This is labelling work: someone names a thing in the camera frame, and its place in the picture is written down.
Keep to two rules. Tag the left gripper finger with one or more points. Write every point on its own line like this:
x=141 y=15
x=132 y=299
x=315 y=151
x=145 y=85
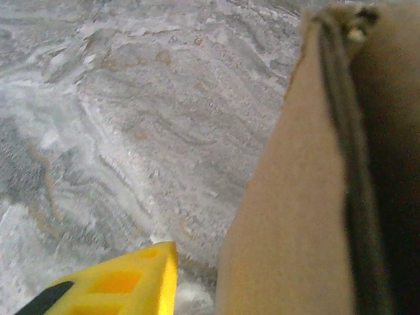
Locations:
x=131 y=282

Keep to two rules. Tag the brown cardboard box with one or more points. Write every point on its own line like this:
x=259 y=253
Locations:
x=295 y=197

